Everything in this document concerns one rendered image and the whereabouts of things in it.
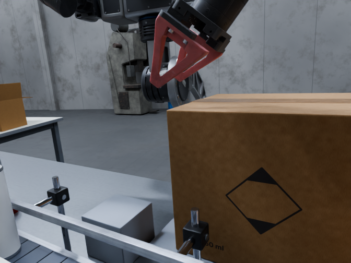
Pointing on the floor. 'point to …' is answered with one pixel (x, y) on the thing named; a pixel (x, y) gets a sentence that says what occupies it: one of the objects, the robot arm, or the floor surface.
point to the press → (127, 70)
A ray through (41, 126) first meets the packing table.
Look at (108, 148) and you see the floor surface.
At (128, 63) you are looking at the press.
